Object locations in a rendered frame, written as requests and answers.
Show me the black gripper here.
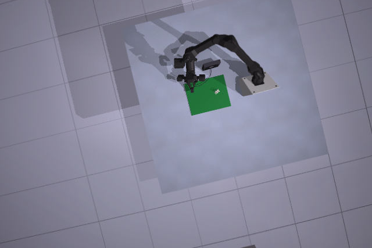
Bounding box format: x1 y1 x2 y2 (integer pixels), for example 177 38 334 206
177 68 205 89

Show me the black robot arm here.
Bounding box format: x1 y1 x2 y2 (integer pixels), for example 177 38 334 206
174 34 264 86

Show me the green circuit board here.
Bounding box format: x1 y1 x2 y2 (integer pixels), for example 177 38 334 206
184 74 231 116

